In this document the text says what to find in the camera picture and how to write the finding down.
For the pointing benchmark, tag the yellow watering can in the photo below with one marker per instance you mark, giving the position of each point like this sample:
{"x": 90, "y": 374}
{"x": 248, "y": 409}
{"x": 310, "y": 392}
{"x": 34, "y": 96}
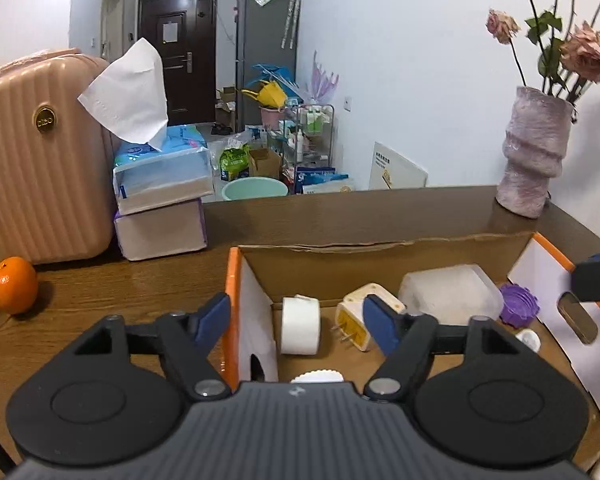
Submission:
{"x": 270, "y": 95}

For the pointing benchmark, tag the purple lavender bunch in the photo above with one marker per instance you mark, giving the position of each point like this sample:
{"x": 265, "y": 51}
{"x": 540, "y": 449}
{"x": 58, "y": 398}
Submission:
{"x": 322, "y": 82}

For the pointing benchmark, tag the white paper notice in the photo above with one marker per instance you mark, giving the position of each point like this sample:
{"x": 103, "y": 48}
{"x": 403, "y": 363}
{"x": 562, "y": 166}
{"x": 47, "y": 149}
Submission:
{"x": 170, "y": 31}

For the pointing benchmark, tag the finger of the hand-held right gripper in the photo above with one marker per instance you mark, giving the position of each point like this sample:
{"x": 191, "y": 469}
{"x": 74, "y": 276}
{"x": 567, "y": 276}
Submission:
{"x": 597, "y": 280}

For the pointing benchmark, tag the orange fruit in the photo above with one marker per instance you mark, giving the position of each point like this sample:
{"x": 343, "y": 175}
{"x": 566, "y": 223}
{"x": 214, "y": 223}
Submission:
{"x": 14, "y": 285}

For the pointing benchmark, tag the grey refrigerator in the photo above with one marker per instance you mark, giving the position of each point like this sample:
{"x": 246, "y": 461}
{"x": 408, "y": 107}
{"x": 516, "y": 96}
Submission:
{"x": 260, "y": 60}

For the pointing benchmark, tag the white tape roll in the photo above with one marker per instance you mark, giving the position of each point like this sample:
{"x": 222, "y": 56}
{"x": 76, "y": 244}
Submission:
{"x": 300, "y": 325}

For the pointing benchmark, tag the pink textured vase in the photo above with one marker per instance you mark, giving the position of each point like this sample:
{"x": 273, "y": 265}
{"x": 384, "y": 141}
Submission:
{"x": 535, "y": 155}

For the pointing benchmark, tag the red cardboard box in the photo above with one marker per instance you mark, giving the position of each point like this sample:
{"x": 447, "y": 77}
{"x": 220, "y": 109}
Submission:
{"x": 330, "y": 270}

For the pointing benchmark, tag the dark brown entrance door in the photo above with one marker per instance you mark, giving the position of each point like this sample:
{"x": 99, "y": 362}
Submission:
{"x": 180, "y": 80}

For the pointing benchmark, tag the dark shoes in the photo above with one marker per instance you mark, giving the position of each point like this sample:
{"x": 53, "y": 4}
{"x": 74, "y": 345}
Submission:
{"x": 222, "y": 129}

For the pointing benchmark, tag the small white round cap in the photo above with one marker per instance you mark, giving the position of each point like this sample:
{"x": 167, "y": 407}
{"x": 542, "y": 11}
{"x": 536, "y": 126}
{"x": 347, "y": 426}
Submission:
{"x": 528, "y": 341}

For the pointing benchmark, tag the open cardboard carton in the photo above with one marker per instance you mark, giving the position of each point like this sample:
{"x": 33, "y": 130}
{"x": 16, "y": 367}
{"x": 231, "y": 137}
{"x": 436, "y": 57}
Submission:
{"x": 226, "y": 105}

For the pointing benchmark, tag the blue and white packs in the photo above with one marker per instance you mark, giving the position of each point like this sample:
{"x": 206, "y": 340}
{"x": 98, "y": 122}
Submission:
{"x": 325, "y": 180}

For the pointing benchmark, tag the hanging folded umbrellas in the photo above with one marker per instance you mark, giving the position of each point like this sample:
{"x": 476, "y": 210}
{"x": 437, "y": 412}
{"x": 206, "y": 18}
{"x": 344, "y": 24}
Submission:
{"x": 292, "y": 15}

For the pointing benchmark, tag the pink bucket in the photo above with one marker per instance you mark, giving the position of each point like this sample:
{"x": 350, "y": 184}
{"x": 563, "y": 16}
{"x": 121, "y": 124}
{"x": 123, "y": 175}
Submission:
{"x": 271, "y": 117}

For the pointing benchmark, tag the beige interior door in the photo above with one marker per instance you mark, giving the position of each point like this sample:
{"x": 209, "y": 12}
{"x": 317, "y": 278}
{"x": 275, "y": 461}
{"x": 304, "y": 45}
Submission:
{"x": 112, "y": 20}

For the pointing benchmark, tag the bunch of dried roses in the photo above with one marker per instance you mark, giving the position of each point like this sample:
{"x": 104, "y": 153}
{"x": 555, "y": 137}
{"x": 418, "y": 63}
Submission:
{"x": 587, "y": 50}

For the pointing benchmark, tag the green plastic bag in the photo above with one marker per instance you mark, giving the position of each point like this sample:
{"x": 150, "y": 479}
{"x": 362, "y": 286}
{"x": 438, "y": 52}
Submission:
{"x": 235, "y": 162}

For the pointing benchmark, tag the blue tissue pack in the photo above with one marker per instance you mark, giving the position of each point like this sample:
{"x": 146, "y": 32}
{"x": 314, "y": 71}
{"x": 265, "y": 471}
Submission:
{"x": 165, "y": 175}

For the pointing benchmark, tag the white plastic bottle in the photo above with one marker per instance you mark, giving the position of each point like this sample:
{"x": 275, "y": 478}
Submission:
{"x": 450, "y": 290}

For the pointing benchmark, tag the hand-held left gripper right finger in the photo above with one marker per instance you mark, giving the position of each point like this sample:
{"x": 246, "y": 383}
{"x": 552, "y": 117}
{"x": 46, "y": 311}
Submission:
{"x": 380, "y": 320}

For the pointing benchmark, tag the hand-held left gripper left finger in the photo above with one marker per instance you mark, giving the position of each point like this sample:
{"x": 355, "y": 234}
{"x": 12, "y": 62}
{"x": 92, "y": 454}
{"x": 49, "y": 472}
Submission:
{"x": 215, "y": 317}

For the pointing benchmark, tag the white ribbed lid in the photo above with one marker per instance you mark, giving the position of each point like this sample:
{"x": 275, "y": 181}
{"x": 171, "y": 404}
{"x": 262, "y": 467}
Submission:
{"x": 316, "y": 376}

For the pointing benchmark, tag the green plastic basin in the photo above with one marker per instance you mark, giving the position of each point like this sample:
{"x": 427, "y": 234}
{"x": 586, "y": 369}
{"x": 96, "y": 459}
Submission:
{"x": 255, "y": 189}

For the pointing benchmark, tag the purple ribbed lid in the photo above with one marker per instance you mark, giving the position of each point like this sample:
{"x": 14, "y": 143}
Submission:
{"x": 517, "y": 304}

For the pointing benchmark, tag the white tissue sheet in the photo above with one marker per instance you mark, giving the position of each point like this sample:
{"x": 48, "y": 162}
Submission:
{"x": 130, "y": 95}

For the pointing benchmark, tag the purple tissue pack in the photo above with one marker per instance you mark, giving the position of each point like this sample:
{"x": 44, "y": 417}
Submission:
{"x": 160, "y": 232}

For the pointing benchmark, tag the blue folding rack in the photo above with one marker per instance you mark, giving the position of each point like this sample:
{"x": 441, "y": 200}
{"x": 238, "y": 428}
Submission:
{"x": 275, "y": 74}

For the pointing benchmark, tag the cream plug adapter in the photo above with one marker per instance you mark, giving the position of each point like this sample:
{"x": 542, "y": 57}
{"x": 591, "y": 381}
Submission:
{"x": 352, "y": 317}

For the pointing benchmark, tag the small brown cardboard box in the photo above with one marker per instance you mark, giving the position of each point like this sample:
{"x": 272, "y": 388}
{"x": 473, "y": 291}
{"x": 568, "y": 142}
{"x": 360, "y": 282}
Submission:
{"x": 266, "y": 162}

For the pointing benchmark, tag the pink ribbed suitcase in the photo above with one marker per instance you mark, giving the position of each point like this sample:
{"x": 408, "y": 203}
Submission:
{"x": 40, "y": 185}

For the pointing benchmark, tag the white sign board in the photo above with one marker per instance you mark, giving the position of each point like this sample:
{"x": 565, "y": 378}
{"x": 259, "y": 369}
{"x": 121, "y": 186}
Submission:
{"x": 397, "y": 167}

